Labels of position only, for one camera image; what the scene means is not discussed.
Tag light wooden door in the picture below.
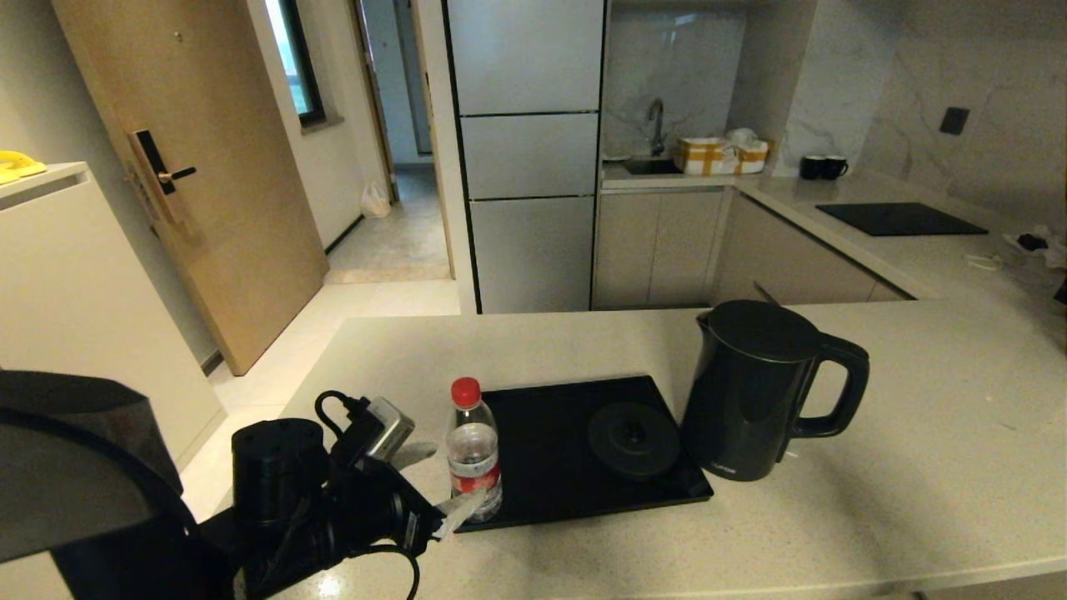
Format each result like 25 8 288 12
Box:
52 0 329 376

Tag beige kitchen base cabinets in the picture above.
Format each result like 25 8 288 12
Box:
592 187 914 311

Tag black camera cable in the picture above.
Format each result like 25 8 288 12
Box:
313 389 373 444

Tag black induction cooktop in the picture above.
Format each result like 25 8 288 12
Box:
815 202 990 238

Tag black and white clutter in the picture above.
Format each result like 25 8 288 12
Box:
1004 223 1067 269

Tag black door lock handle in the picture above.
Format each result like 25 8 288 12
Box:
128 129 198 224

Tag black round kettle base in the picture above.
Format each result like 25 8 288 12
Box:
588 401 683 480

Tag black electric kettle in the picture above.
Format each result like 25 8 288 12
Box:
682 300 870 483

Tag black rectangular tray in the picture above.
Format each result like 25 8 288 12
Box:
454 374 715 533

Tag yellow object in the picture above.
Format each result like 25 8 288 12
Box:
0 150 48 184

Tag yellow checked basket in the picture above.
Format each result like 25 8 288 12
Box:
674 137 770 176

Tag clear red-label water bottle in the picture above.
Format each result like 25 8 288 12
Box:
446 377 504 524

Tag white tall cabinet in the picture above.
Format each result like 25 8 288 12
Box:
0 162 226 468

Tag silver refrigerator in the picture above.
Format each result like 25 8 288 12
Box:
442 0 607 314

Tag dark framed window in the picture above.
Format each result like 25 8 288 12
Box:
265 0 327 128

